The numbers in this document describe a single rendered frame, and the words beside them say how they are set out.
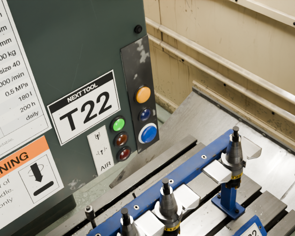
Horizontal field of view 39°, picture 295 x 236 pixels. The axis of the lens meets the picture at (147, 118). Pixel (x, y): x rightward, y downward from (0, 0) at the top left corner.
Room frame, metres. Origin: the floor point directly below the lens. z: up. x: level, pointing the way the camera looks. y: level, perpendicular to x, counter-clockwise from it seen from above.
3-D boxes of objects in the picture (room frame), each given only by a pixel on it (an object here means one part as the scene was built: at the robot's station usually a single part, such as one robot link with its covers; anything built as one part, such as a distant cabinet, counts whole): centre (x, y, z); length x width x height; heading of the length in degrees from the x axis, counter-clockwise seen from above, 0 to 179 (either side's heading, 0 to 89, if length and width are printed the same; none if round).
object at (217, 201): (0.75, -0.22, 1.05); 0.10 x 0.05 x 0.30; 34
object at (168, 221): (0.55, -0.02, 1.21); 0.06 x 0.06 x 0.03
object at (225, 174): (0.64, -0.16, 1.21); 0.07 x 0.05 x 0.01; 34
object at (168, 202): (0.55, -0.02, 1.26); 0.04 x 0.04 x 0.07
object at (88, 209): (0.72, 0.21, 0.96); 0.03 x 0.03 x 0.13
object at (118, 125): (0.43, 0.04, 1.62); 0.02 x 0.01 x 0.02; 124
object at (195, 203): (0.58, -0.07, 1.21); 0.07 x 0.05 x 0.01; 34
